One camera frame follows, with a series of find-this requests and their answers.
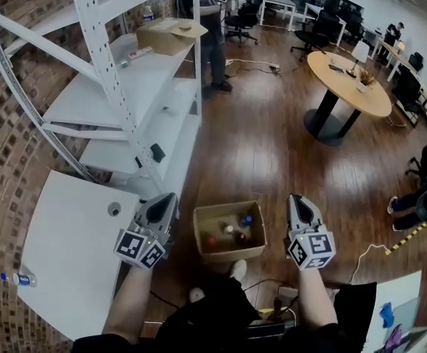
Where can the small dark tray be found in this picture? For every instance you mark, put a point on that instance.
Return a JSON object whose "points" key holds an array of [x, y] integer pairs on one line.
{"points": [[334, 67]]}

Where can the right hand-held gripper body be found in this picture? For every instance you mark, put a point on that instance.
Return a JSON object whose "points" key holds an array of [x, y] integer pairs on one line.
{"points": [[311, 248]]}

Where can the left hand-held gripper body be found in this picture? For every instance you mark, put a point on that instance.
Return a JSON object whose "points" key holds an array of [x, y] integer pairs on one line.
{"points": [[138, 246]]}

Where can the person's left forearm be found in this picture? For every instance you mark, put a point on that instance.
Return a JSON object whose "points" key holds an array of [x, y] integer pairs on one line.
{"points": [[129, 303]]}

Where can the white table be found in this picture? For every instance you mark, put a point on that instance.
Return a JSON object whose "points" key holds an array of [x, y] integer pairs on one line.
{"points": [[77, 241]]}

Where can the blue cap water bottle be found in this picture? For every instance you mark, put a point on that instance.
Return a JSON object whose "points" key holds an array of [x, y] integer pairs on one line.
{"points": [[22, 279], [248, 220]]}

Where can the small clear container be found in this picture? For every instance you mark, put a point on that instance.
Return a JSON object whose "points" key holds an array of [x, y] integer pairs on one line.
{"points": [[124, 64]]}

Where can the round wooden table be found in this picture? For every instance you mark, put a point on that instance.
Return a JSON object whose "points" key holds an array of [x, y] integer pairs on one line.
{"points": [[346, 86]]}

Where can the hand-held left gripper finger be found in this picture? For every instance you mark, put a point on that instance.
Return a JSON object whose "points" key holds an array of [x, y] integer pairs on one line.
{"points": [[173, 215], [143, 210]]}

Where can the dark red container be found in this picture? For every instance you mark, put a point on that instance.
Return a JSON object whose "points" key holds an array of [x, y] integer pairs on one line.
{"points": [[211, 240]]}

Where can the person's black trousers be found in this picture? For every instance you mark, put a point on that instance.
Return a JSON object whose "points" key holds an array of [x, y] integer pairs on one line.
{"points": [[217, 307]]}

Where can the white table lamp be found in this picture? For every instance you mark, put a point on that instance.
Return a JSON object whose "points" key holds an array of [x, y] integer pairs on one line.
{"points": [[360, 51]]}

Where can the dark red bottle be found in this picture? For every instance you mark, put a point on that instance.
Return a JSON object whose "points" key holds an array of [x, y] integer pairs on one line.
{"points": [[241, 237]]}

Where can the white workbench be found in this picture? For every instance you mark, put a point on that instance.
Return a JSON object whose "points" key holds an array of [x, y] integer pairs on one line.
{"points": [[397, 292]]}

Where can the person's white shoe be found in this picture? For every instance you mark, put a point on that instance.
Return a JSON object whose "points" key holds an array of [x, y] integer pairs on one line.
{"points": [[238, 270], [196, 294]]}

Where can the blue crumpled item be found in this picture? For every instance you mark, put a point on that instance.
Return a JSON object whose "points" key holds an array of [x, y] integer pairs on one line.
{"points": [[387, 314]]}

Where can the dried plant in pot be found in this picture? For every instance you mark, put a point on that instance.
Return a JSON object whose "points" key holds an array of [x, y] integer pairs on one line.
{"points": [[364, 81]]}

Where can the white metal shelf rack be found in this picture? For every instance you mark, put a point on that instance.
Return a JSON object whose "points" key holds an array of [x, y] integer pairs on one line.
{"points": [[88, 101]]}

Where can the brown cardboard box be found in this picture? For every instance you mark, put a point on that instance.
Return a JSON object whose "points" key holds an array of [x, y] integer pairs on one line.
{"points": [[232, 254]]}

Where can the white-capped plastic bottle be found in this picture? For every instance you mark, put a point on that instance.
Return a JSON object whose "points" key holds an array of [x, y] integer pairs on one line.
{"points": [[229, 229]]}

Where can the person's black shirt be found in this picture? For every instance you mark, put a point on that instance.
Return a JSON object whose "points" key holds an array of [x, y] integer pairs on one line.
{"points": [[357, 307]]}

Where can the person's right forearm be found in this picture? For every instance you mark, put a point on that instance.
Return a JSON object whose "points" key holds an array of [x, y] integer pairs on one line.
{"points": [[314, 300]]}

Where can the flapped cardboard carton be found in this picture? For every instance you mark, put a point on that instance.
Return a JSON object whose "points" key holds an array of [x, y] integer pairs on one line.
{"points": [[169, 37]]}

